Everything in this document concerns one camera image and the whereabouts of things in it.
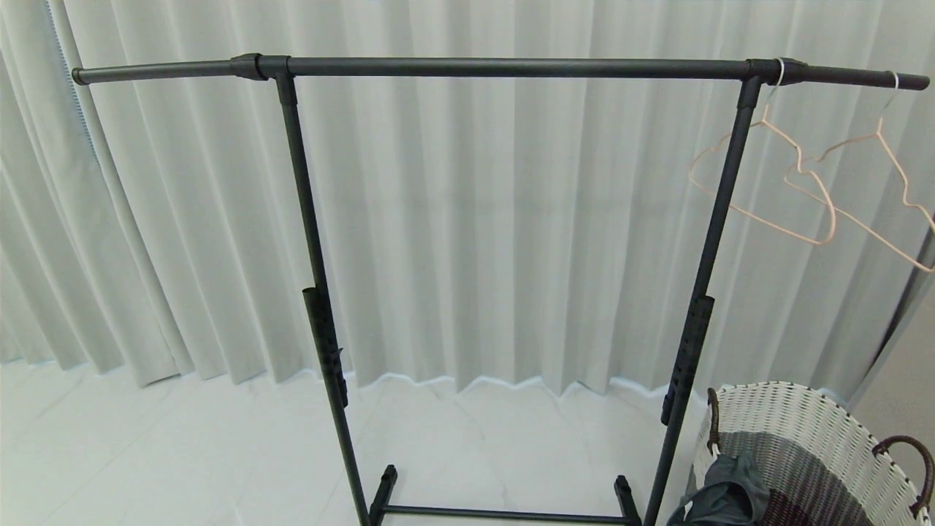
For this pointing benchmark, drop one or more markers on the pink clothes hanger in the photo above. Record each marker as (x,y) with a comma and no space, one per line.
(774,226)
(876,235)

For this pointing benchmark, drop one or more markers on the black clothes rack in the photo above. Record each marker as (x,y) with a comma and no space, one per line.
(511,68)

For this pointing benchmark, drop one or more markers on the white laundry basket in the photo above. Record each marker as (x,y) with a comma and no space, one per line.
(803,431)

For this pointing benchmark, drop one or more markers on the white curtain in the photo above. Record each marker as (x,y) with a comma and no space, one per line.
(475,219)

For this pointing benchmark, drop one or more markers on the dark grey garment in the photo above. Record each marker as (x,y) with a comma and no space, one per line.
(723,500)

